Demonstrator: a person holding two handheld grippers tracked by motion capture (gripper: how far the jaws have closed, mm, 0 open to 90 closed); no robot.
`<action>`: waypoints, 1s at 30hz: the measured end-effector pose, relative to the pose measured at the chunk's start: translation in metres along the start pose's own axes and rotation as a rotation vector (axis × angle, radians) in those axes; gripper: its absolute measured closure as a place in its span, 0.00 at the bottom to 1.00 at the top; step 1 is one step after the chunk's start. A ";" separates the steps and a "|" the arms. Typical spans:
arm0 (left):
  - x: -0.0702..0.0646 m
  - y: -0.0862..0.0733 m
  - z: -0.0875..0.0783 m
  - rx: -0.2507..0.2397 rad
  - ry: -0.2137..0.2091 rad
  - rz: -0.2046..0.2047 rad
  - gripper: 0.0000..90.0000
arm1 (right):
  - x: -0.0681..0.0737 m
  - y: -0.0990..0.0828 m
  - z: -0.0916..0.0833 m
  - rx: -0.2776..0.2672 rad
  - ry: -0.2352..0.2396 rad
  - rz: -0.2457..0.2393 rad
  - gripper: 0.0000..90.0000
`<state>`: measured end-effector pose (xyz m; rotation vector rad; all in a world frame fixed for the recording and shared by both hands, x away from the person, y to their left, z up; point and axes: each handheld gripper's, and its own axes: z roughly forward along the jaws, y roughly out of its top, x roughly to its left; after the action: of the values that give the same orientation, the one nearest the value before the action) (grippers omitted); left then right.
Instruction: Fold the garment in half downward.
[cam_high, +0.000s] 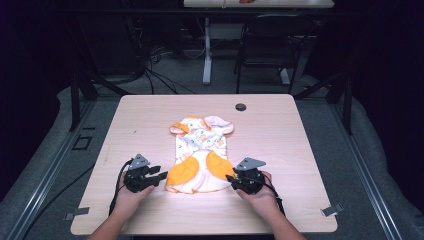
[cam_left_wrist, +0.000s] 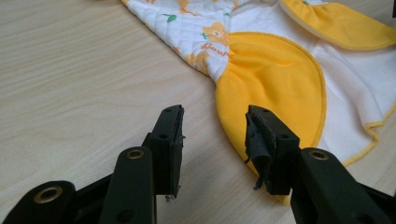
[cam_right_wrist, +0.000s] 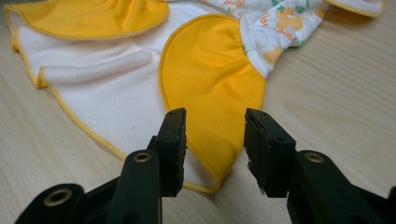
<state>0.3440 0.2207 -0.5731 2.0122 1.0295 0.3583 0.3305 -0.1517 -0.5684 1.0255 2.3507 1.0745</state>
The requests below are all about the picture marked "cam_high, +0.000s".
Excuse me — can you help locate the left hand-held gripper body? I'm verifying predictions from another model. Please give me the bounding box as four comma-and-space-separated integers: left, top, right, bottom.
123, 153, 161, 194

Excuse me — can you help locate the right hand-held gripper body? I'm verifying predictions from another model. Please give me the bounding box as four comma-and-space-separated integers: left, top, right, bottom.
232, 156, 268, 195

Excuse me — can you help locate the orange and white baby garment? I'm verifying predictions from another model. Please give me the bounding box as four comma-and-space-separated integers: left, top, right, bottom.
165, 114, 235, 195

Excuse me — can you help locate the person's right hand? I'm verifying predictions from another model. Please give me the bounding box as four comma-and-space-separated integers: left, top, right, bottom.
235, 170, 284, 215

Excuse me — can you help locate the person's left hand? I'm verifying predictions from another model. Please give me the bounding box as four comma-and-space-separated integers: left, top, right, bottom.
113, 171, 156, 216

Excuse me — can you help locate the grey tape strip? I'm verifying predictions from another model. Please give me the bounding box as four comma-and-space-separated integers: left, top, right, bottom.
63, 206, 91, 222
320, 203, 344, 218

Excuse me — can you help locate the black metal stand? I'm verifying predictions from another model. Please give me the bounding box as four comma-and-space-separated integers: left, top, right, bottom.
292, 69, 355, 136
68, 63, 132, 133

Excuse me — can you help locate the white desk foot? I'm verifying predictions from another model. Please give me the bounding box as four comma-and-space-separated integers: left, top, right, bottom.
279, 67, 292, 86

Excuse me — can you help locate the white desk leg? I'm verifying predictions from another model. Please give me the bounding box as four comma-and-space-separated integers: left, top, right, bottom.
202, 17, 214, 86

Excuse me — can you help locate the black chair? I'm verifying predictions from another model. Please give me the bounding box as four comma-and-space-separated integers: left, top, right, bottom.
234, 13, 317, 95

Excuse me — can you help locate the left hand-held gripper cable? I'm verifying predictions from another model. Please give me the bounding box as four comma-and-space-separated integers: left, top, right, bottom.
108, 159, 135, 216

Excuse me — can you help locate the hand-held gripper cable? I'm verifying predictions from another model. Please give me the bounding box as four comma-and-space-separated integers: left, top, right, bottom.
108, 159, 135, 216
259, 178, 287, 216

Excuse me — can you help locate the right hand-held gripper cable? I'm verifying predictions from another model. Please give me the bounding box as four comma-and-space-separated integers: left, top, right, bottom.
259, 178, 287, 216

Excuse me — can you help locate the black floor cable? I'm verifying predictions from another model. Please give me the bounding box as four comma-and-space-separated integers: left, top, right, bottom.
22, 163, 97, 236

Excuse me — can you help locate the aluminium floor rail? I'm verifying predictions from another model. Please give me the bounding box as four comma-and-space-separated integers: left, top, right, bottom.
5, 99, 98, 240
328, 99, 405, 240

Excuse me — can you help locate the bundle of black floor cables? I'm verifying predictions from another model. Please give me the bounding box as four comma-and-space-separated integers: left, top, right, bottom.
141, 44, 198, 96

